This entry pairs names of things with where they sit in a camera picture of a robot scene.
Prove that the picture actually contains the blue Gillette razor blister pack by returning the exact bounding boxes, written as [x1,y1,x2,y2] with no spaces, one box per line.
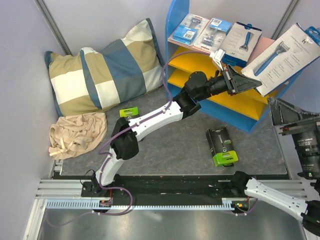
[171,13,209,46]

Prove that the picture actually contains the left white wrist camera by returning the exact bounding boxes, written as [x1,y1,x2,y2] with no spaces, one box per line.
[209,48,226,71]

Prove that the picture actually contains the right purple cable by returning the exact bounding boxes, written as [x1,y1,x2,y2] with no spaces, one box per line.
[221,197,258,218]

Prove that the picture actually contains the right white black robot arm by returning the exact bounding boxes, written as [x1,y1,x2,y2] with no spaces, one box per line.
[229,97,320,236]

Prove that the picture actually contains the grey slotted cable duct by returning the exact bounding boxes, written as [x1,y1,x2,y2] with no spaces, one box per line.
[46,199,235,211]

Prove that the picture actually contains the black green razor box left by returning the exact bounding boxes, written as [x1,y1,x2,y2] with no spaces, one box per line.
[119,107,140,122]

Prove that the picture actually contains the black green razor box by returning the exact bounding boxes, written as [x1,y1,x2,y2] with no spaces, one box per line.
[206,126,239,168]
[119,107,140,122]

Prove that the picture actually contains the black green razor box right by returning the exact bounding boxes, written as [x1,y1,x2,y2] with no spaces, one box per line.
[206,126,239,168]

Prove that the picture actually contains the colourful wooden shelf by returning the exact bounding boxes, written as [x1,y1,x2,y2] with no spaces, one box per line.
[164,0,320,133]

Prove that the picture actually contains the purple cable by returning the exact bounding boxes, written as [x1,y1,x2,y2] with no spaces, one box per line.
[221,197,258,218]
[46,51,213,228]

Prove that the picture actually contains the Harry's razor pack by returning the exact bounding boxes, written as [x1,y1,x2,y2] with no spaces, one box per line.
[220,22,263,68]
[241,23,320,97]

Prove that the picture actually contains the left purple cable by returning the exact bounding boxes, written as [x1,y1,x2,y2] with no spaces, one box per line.
[46,51,213,228]

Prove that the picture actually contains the checked blue beige pillow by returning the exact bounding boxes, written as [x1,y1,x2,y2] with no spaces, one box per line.
[44,18,164,117]

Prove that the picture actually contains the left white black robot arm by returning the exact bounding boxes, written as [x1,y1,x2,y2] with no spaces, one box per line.
[90,64,262,197]

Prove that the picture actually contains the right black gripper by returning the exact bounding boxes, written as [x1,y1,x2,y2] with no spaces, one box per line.
[264,94,320,175]

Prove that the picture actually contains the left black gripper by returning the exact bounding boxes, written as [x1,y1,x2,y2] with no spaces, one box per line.
[196,65,262,102]

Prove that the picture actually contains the beige crumpled cloth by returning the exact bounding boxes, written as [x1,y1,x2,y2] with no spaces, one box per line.
[48,112,108,161]

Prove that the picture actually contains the aluminium frame rail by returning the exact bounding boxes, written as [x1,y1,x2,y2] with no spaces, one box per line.
[24,163,320,240]

